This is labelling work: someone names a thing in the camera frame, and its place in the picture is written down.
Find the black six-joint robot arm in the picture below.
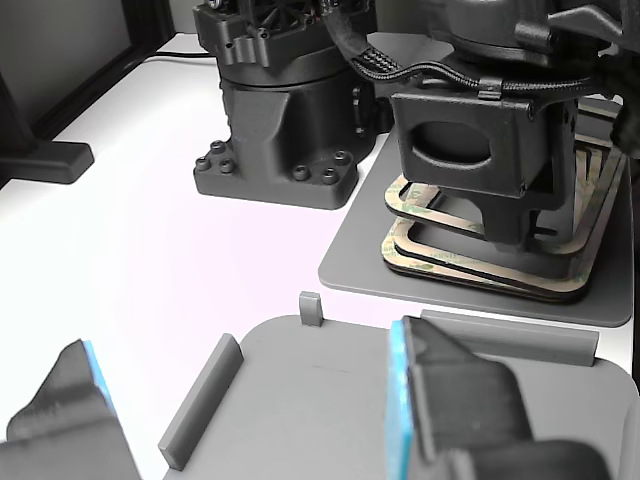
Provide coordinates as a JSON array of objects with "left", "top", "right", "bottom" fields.
[{"left": 192, "top": 0, "right": 640, "bottom": 156}]

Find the thin black power cable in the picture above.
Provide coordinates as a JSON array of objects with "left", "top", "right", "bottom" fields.
[{"left": 142, "top": 48, "right": 221, "bottom": 64}]

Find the grey frame holder plate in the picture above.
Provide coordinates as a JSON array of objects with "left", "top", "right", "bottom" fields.
[{"left": 158, "top": 291, "right": 640, "bottom": 480}]

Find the tape-covered rectangular frame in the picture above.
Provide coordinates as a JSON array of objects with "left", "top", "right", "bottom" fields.
[
  {"left": 392, "top": 144, "right": 626, "bottom": 282},
  {"left": 382, "top": 149, "right": 629, "bottom": 300},
  {"left": 383, "top": 142, "right": 627, "bottom": 251},
  {"left": 387, "top": 249, "right": 590, "bottom": 305}
]

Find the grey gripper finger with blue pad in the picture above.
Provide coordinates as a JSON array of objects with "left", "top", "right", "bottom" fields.
[
  {"left": 383, "top": 314, "right": 617, "bottom": 480},
  {"left": 0, "top": 338, "right": 145, "bottom": 480}
]

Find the black braided cable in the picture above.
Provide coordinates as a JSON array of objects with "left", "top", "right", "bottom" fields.
[{"left": 322, "top": 9, "right": 624, "bottom": 104}]

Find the long black stand foot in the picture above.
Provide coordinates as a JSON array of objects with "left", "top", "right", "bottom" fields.
[{"left": 0, "top": 69, "right": 96, "bottom": 186}]

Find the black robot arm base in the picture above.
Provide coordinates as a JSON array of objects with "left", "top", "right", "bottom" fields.
[{"left": 192, "top": 69, "right": 381, "bottom": 212}]

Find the grey flat tray plate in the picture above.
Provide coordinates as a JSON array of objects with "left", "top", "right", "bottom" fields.
[{"left": 318, "top": 97, "right": 634, "bottom": 330}]

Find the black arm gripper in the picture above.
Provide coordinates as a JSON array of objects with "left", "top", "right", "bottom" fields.
[{"left": 392, "top": 92, "right": 581, "bottom": 254}]

